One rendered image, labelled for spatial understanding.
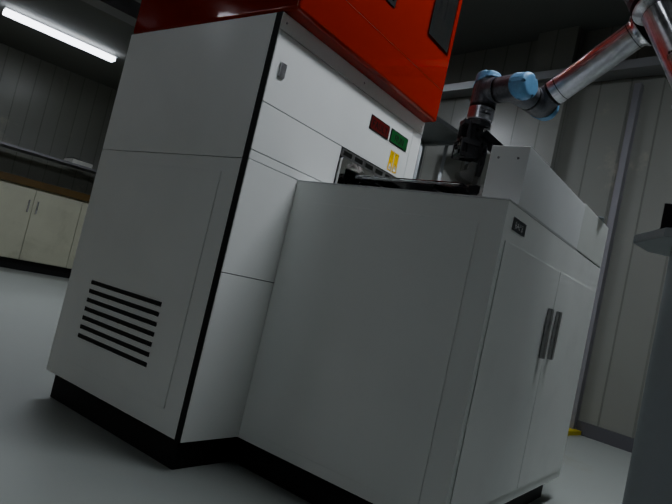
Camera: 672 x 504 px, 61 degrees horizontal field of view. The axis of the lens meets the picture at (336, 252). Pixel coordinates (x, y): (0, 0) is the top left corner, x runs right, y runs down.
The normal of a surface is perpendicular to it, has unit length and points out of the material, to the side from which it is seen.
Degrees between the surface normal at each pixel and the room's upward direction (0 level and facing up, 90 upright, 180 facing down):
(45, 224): 90
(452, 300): 90
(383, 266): 90
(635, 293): 90
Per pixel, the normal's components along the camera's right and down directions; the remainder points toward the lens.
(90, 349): -0.58, -0.18
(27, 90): 0.67, 0.11
